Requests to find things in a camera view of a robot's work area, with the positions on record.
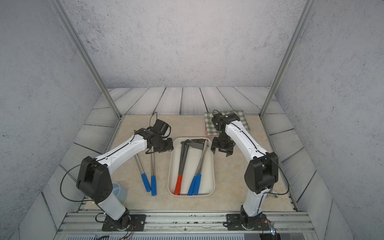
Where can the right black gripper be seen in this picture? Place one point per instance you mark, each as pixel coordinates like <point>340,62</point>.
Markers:
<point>228,150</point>

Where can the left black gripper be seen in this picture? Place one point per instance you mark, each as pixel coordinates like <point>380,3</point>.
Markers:
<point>170,148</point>

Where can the white rectangular storage tray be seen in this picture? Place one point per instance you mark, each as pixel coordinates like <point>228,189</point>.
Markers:
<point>208,184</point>

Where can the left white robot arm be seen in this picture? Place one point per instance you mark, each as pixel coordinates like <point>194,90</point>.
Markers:
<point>94,178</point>

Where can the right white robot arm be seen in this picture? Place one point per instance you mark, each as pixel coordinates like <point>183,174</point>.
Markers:
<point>262,171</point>

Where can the green checkered cloth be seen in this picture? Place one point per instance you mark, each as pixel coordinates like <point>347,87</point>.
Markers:
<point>210,126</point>

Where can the pink tray under cloth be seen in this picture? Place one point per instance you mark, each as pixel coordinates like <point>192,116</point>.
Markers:
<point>207,133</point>

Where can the light blue plastic cup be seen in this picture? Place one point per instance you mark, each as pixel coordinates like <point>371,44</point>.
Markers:
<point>120,192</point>

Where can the grey ribbed ceramic cup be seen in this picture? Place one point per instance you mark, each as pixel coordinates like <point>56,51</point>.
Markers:
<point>271,194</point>

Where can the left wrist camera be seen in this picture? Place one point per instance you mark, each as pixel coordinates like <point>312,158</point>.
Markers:
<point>160,126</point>

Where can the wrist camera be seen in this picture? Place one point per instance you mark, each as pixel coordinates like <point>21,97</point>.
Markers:
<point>160,126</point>
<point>218,120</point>

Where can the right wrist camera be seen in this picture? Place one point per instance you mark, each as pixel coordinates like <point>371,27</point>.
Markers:
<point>218,120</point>

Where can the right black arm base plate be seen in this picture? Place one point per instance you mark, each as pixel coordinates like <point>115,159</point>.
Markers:
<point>239,222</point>

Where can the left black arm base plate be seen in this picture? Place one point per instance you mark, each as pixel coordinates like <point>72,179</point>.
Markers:
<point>126,223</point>

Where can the aluminium front rail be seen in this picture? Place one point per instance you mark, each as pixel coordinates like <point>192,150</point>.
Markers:
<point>147,225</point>

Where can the right aluminium frame post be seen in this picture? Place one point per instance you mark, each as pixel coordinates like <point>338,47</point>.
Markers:
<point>288,55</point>

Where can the aluminium frame post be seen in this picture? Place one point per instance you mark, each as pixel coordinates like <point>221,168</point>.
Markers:
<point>288,55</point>
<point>70,30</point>

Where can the left aluminium frame post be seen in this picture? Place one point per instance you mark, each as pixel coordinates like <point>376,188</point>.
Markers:
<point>70,30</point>

